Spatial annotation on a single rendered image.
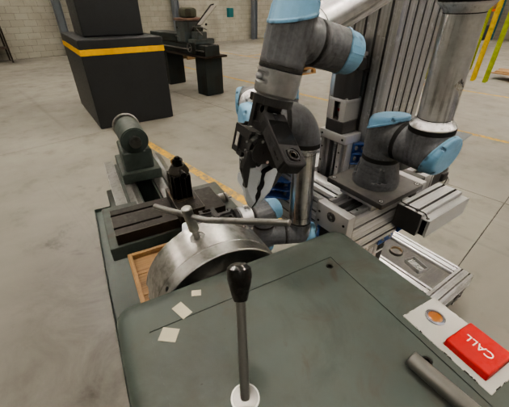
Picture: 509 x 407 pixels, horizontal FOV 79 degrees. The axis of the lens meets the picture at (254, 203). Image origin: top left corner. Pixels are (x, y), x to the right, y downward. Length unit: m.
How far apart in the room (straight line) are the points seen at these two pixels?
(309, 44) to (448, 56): 0.42
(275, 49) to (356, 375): 0.48
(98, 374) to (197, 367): 1.61
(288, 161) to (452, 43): 0.52
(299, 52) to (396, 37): 0.69
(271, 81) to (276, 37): 0.06
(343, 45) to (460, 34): 0.35
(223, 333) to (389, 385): 0.23
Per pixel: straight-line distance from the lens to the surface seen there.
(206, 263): 0.64
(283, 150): 0.49
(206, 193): 1.37
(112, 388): 1.99
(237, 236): 0.70
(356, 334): 0.52
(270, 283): 0.56
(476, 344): 0.57
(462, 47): 0.88
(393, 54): 1.20
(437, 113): 0.92
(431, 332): 0.56
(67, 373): 2.14
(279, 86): 0.53
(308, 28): 0.54
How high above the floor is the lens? 1.67
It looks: 33 degrees down
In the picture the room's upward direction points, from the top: straight up
